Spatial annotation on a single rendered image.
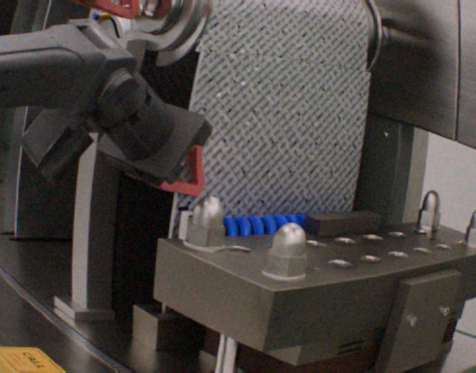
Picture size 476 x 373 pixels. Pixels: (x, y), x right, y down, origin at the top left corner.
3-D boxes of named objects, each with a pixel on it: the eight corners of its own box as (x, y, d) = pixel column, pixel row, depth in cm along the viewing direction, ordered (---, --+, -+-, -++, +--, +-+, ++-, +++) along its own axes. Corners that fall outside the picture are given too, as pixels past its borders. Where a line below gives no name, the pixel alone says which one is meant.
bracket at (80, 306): (51, 305, 110) (79, 38, 104) (92, 306, 114) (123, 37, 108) (71, 321, 106) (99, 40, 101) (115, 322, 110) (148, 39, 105)
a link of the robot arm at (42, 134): (131, 71, 81) (78, 19, 83) (36, 175, 80) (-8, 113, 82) (159, 113, 92) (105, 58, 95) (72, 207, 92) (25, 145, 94)
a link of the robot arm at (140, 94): (128, 55, 87) (102, 35, 90) (71, 114, 86) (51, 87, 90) (162, 96, 92) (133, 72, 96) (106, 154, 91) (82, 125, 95)
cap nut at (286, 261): (253, 271, 91) (260, 219, 90) (286, 268, 93) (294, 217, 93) (281, 283, 88) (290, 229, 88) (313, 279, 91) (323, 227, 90)
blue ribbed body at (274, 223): (179, 248, 104) (183, 212, 103) (340, 238, 118) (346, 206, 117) (201, 258, 101) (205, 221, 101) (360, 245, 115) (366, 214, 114)
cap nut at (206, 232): (175, 241, 98) (181, 190, 97) (208, 240, 100) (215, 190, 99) (200, 253, 95) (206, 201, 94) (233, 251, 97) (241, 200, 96)
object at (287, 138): (167, 241, 104) (200, 51, 100) (344, 231, 119) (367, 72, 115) (170, 243, 104) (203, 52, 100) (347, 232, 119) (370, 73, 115)
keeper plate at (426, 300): (371, 374, 98) (398, 280, 96) (425, 356, 105) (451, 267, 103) (386, 380, 97) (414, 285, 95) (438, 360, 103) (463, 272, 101)
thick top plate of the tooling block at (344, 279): (153, 297, 99) (157, 237, 98) (420, 265, 124) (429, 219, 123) (261, 352, 87) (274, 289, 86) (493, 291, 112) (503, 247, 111)
